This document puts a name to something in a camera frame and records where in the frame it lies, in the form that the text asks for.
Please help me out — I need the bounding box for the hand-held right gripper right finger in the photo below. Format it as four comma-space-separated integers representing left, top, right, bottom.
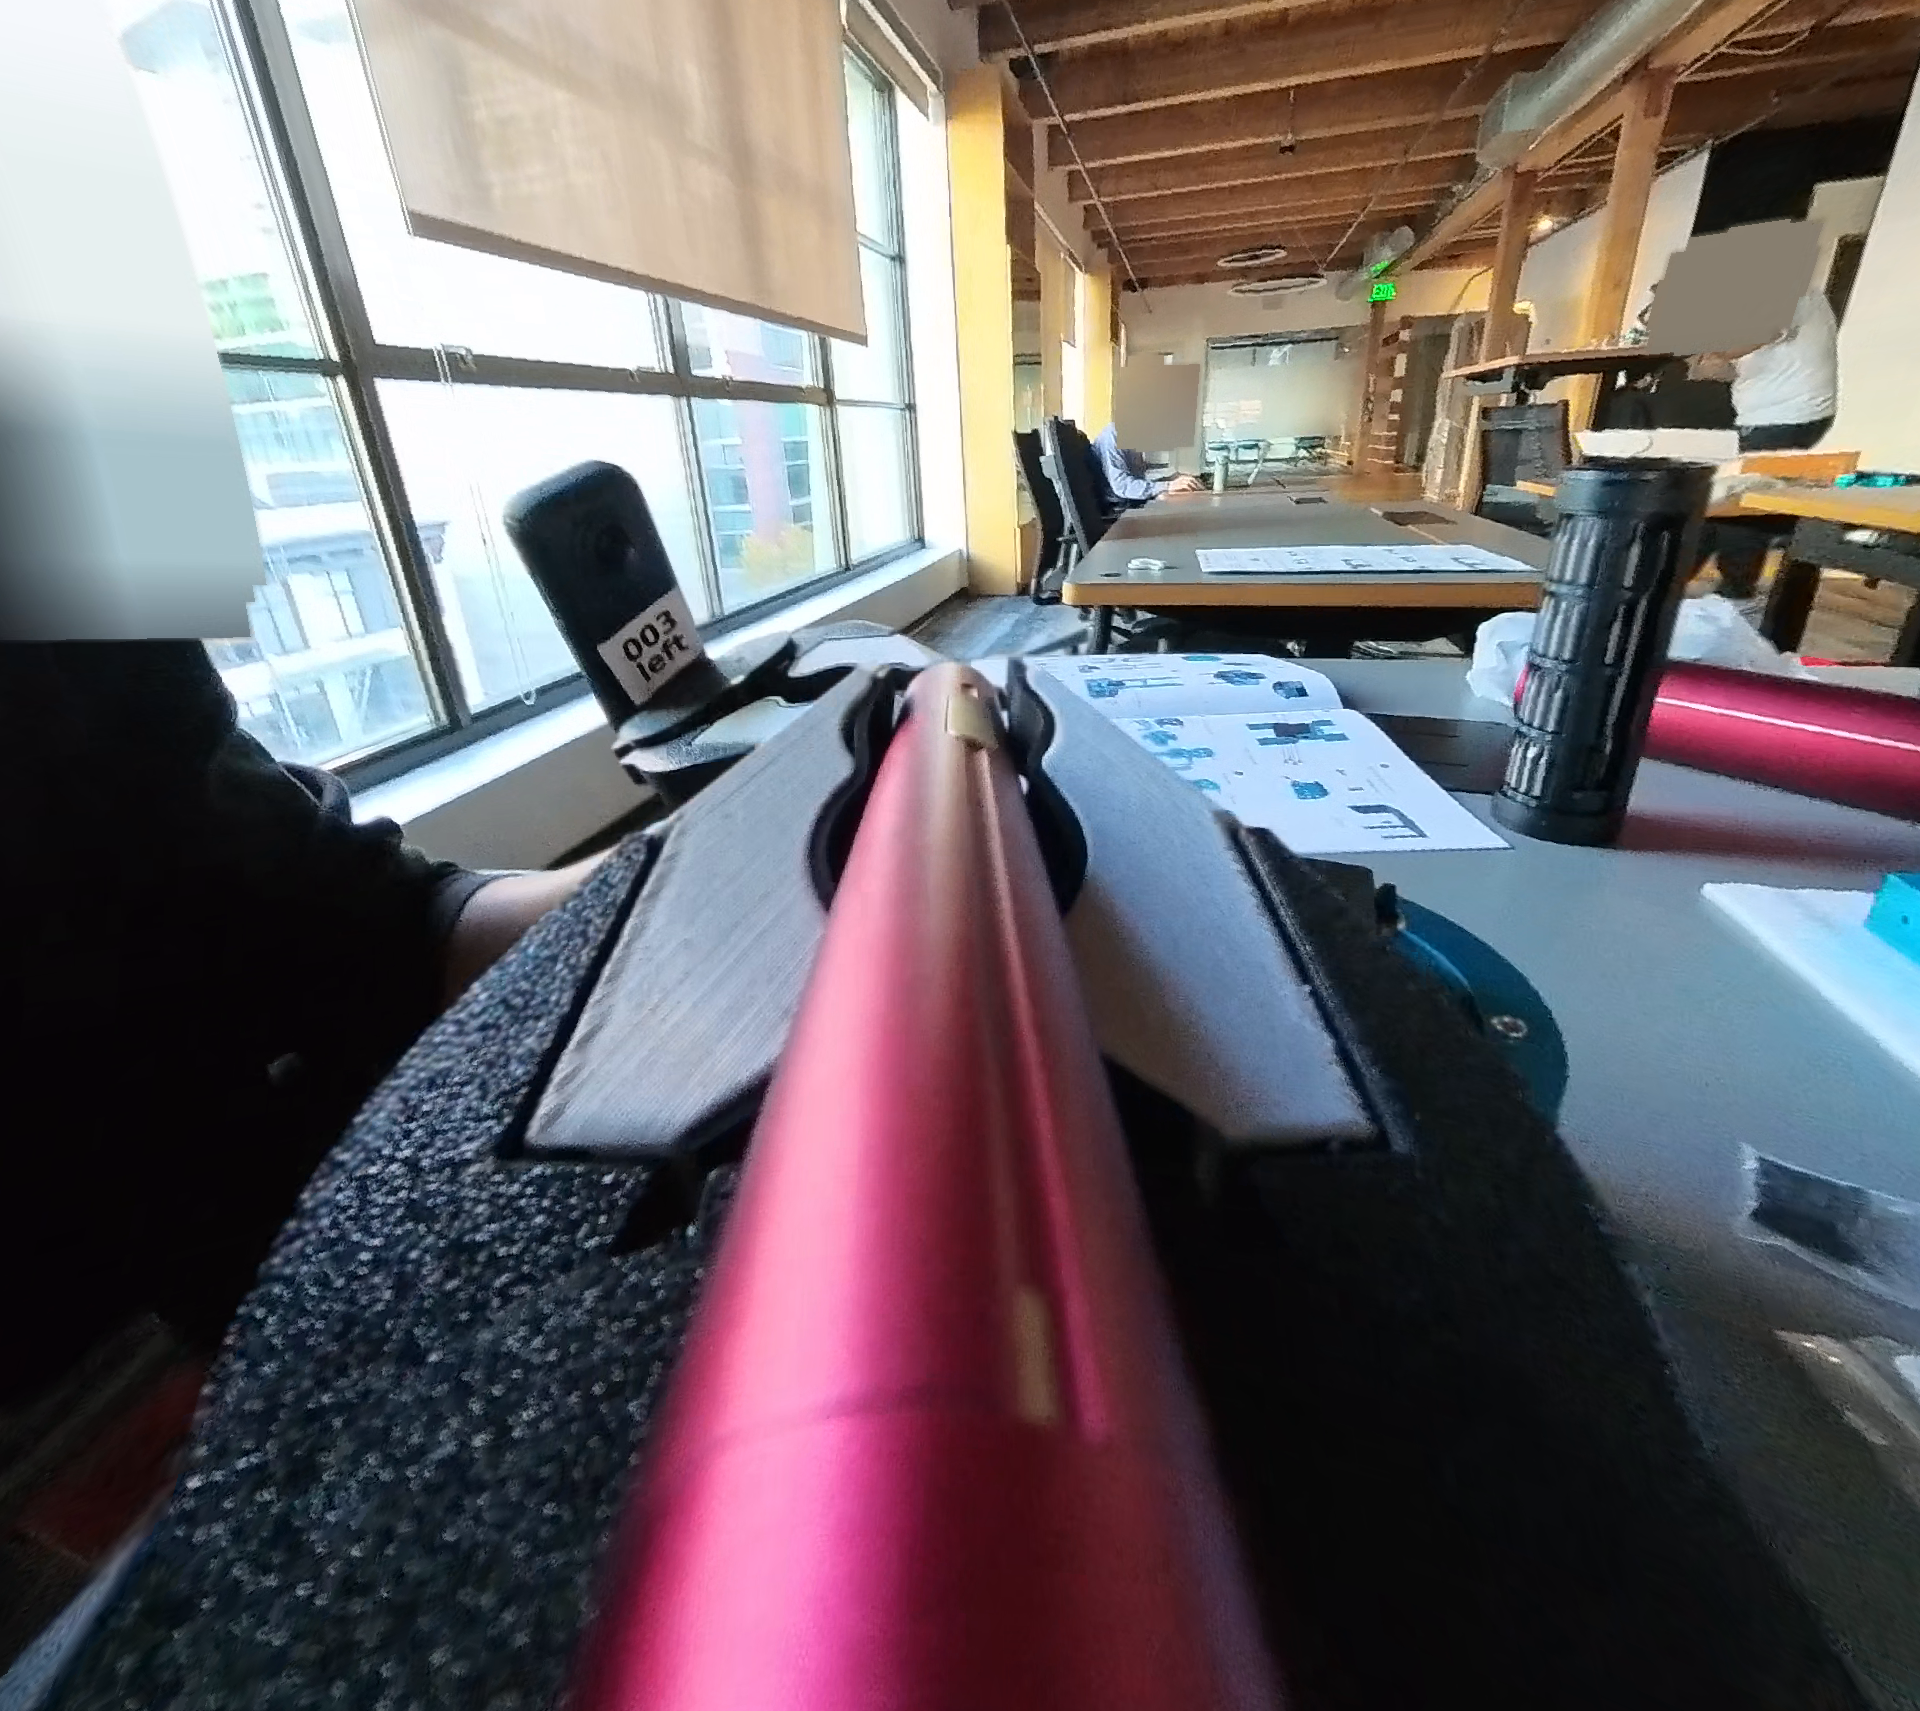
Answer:
1002, 658, 1381, 1144

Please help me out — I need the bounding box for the grey desk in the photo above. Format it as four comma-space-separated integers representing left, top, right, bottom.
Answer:
960, 650, 1920, 1711

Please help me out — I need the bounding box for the white foam sheet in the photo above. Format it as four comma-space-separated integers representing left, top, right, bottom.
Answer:
1697, 876, 1920, 1012

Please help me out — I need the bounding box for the person's left forearm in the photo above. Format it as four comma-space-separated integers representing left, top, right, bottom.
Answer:
437, 856, 635, 996

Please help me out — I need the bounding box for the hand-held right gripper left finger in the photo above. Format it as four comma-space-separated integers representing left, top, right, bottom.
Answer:
521, 662, 909, 1162

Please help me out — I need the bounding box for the printed paper sheet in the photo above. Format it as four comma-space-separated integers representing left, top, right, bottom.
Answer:
1193, 540, 1536, 578

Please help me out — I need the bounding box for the magenta metal tube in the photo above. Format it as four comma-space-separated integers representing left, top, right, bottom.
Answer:
1638, 658, 1920, 824

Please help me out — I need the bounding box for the blue toy robot arm base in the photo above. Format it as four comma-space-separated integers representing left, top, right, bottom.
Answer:
1368, 890, 1572, 1132

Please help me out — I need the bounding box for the raised standing desk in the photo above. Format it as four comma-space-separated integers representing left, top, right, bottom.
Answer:
1435, 345, 1700, 397

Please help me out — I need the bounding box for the black mesh chair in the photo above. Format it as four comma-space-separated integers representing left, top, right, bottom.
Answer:
1476, 399, 1575, 532

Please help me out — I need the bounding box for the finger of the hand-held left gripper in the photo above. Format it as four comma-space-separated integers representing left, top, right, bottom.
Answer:
785, 632, 940, 682

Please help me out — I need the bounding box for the person's black shirt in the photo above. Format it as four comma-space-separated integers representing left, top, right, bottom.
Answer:
0, 636, 499, 1420

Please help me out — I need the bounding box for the black ribbed tumbler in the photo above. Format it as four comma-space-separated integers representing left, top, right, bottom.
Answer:
1491, 459, 1722, 850

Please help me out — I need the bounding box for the black office chair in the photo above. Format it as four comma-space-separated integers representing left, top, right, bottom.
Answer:
1009, 417, 1122, 606

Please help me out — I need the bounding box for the beige roller blind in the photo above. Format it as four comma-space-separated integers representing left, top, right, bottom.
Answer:
295, 0, 875, 345

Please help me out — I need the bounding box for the white instruction manual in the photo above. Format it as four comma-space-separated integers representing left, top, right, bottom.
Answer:
972, 650, 1511, 862

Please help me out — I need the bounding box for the magenta electric screwdriver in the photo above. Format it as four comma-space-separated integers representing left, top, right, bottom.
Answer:
565, 662, 1295, 1711

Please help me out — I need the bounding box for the white plastic bag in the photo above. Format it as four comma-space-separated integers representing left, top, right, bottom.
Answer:
1464, 598, 1782, 712

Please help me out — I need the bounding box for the long wooden table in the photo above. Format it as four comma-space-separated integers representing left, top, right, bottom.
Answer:
1057, 494, 1558, 658

